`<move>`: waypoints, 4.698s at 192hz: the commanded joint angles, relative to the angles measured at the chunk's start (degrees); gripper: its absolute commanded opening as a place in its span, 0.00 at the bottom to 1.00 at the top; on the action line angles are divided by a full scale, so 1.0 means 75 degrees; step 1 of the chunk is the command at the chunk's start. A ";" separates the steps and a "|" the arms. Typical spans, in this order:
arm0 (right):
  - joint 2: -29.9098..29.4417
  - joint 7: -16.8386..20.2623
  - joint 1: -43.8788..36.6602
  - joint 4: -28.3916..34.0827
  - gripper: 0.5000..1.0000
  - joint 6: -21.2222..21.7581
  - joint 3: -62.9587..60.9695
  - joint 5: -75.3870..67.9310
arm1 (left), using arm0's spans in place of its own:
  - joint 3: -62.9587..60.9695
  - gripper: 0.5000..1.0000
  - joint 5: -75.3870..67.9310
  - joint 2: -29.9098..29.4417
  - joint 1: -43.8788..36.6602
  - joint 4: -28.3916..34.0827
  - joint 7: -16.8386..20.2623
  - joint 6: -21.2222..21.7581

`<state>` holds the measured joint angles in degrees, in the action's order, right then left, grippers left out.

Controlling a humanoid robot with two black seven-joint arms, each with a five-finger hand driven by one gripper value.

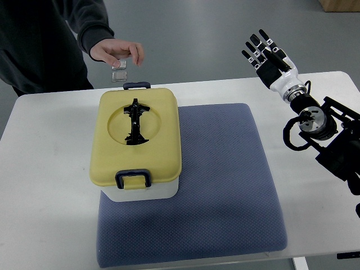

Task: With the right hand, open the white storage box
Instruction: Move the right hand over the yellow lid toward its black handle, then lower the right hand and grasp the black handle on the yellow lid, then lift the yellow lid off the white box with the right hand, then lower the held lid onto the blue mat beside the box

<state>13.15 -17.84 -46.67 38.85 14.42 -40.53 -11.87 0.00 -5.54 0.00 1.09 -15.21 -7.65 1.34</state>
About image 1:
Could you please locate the yellow box lid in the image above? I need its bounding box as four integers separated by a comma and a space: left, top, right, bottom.
89, 88, 182, 190

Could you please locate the wooden box corner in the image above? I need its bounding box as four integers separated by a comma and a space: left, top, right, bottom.
319, 0, 359, 12

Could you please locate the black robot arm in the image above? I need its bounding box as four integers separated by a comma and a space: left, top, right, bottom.
283, 93, 359, 196

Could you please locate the blue fabric cushion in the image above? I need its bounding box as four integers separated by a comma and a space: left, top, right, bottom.
97, 103, 287, 268

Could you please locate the white storage box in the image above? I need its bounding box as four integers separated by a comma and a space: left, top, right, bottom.
100, 178, 179, 202

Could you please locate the upper metal floor plate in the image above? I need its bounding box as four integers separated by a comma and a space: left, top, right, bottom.
112, 59, 127, 70

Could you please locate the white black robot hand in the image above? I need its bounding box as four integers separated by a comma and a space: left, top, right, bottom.
242, 29, 307, 104

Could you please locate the dark grey sleeve forearm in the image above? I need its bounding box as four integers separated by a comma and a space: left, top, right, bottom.
57, 0, 114, 53

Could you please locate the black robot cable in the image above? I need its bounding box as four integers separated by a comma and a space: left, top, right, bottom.
282, 117, 310, 150

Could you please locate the white table leg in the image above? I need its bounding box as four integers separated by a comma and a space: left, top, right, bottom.
292, 257, 309, 270

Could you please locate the person's bare hand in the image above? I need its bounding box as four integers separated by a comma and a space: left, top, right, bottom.
89, 39, 145, 68

